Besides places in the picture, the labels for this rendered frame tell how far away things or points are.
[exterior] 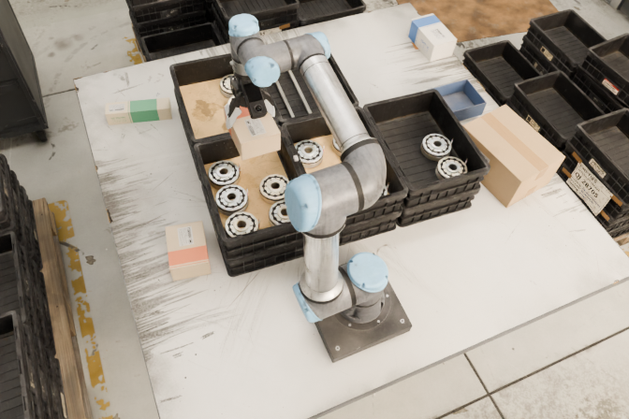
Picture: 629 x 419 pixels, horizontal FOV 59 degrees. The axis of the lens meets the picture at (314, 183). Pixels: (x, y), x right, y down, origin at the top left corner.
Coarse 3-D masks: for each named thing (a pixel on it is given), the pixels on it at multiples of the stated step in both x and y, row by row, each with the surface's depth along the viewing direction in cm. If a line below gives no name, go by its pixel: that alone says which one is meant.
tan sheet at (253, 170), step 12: (240, 156) 191; (264, 156) 192; (276, 156) 192; (240, 168) 188; (252, 168) 188; (264, 168) 189; (276, 168) 189; (240, 180) 185; (252, 180) 186; (216, 192) 182; (252, 192) 182; (252, 204) 180; (264, 204) 180; (228, 216) 176; (264, 216) 177
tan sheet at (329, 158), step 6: (318, 138) 198; (324, 138) 198; (330, 138) 198; (294, 144) 196; (324, 144) 197; (330, 144) 197; (324, 150) 195; (330, 150) 195; (324, 156) 193; (330, 156) 193; (336, 156) 194; (324, 162) 192; (330, 162) 192; (336, 162) 192; (306, 168) 190; (312, 168) 190; (318, 168) 190
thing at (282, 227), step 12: (204, 144) 181; (288, 144) 183; (204, 168) 175; (204, 180) 172; (216, 216) 164; (264, 228) 162; (276, 228) 163; (288, 228) 165; (228, 240) 159; (240, 240) 160
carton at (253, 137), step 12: (240, 120) 162; (252, 120) 162; (264, 120) 163; (240, 132) 159; (252, 132) 160; (264, 132) 160; (276, 132) 160; (240, 144) 158; (252, 144) 159; (264, 144) 161; (276, 144) 163; (252, 156) 163
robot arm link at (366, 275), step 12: (348, 264) 151; (360, 264) 152; (372, 264) 152; (384, 264) 153; (348, 276) 151; (360, 276) 149; (372, 276) 150; (384, 276) 151; (348, 288) 149; (360, 288) 149; (372, 288) 149; (384, 288) 155; (360, 300) 152; (372, 300) 156
